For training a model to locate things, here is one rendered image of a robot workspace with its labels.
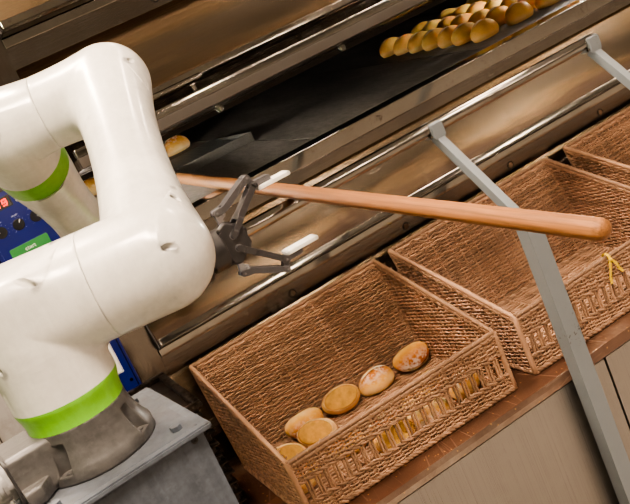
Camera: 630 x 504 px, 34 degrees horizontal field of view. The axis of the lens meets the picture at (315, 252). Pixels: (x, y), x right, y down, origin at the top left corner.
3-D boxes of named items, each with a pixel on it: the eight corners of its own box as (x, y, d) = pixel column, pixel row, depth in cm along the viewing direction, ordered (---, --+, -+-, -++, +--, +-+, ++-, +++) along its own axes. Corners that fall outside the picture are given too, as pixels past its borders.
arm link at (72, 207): (21, 216, 157) (83, 175, 158) (-13, 163, 161) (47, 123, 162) (99, 292, 190) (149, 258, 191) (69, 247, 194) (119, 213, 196)
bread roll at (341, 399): (366, 399, 247) (365, 405, 252) (352, 376, 250) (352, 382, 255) (329, 419, 246) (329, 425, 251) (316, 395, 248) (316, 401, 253)
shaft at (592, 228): (618, 235, 126) (611, 213, 125) (601, 246, 125) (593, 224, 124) (186, 180, 281) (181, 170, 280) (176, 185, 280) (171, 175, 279)
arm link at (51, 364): (145, 396, 115) (67, 246, 110) (16, 455, 115) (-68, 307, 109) (147, 357, 128) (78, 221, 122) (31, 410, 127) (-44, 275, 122)
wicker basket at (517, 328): (420, 342, 272) (382, 250, 264) (575, 243, 292) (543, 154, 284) (535, 379, 228) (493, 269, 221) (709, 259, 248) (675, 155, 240)
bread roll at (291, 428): (317, 399, 245) (329, 416, 242) (318, 412, 251) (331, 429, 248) (281, 421, 242) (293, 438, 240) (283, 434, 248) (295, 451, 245)
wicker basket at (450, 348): (231, 461, 252) (183, 365, 245) (413, 347, 271) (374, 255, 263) (313, 529, 208) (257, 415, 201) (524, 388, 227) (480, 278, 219)
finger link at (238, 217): (230, 238, 192) (223, 236, 191) (251, 182, 192) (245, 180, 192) (237, 240, 188) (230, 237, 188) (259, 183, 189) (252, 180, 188)
